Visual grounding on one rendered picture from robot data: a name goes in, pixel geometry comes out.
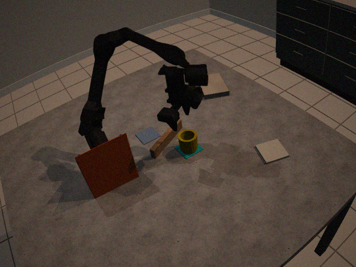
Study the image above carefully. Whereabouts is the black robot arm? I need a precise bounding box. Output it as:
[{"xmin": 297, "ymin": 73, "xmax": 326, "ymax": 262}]
[{"xmin": 78, "ymin": 27, "xmax": 208, "ymax": 149}]

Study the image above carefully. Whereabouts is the tan flat square tile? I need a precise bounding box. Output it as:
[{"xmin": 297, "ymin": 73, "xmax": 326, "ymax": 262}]
[{"xmin": 255, "ymin": 139, "xmax": 289, "ymax": 164}]

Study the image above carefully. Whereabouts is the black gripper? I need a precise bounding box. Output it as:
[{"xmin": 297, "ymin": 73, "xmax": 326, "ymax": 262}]
[{"xmin": 157, "ymin": 84, "xmax": 196, "ymax": 131}]

